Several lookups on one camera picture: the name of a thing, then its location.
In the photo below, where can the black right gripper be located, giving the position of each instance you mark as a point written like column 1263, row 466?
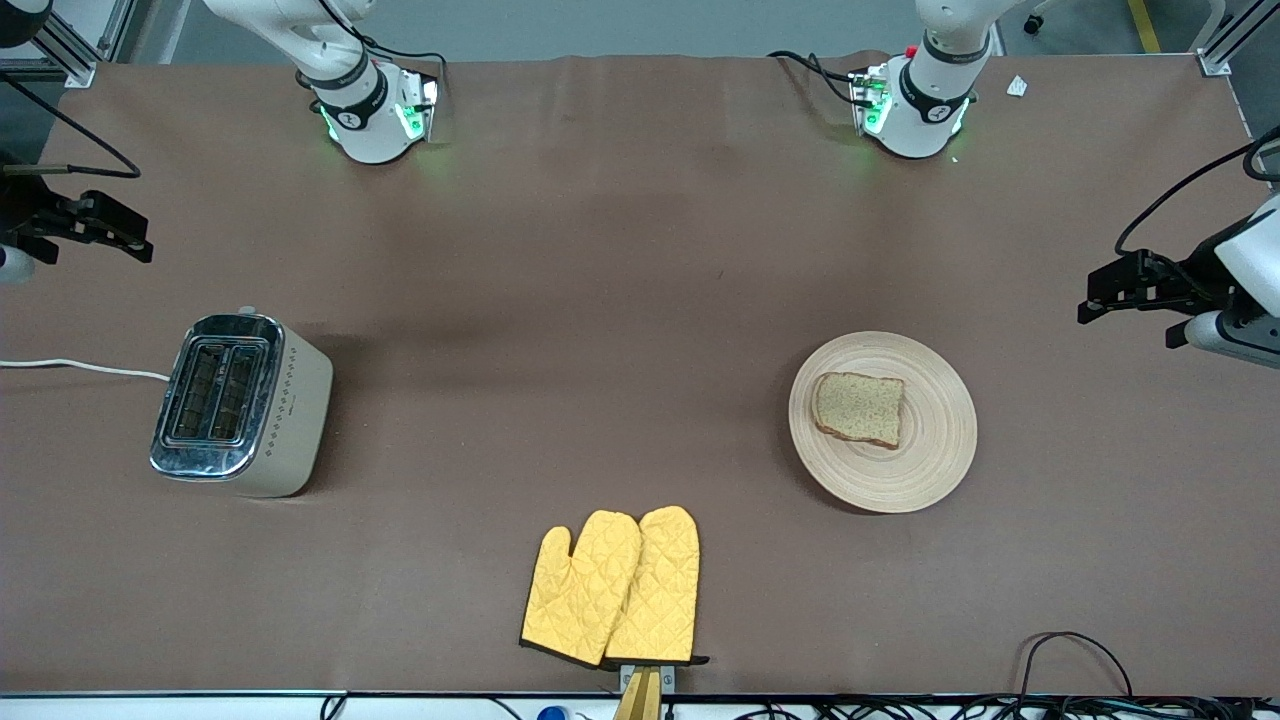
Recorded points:
column 20, row 215

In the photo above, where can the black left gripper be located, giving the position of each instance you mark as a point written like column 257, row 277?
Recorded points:
column 1190, row 283

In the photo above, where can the round light wooden plate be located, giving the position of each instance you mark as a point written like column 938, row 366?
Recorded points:
column 930, row 470

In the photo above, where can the slice of brown toast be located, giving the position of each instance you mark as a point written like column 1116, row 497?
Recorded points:
column 858, row 408

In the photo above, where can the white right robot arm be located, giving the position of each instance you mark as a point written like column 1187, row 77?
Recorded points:
column 370, row 130

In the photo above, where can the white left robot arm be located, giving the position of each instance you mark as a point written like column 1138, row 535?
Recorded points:
column 925, row 120

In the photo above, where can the small white paper scrap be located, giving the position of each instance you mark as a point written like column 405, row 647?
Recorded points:
column 1017, row 86

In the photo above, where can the beige chrome two-slot toaster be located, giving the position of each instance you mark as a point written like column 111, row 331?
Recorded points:
column 290, row 420

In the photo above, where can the black caster wheel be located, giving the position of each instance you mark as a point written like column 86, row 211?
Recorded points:
column 1034, row 23

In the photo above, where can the brown table cover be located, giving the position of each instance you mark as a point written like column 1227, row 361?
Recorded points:
column 900, row 600

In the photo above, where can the yellow quilted oven mitt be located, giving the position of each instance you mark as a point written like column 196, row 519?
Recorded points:
column 660, row 590
column 580, row 600

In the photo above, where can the small blue cap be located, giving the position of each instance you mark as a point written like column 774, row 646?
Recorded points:
column 552, row 714

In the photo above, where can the aluminium frame post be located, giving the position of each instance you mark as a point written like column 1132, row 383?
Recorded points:
column 1215, row 60
column 80, row 70

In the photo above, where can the small metal bracket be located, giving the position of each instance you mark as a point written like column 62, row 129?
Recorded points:
column 668, row 678

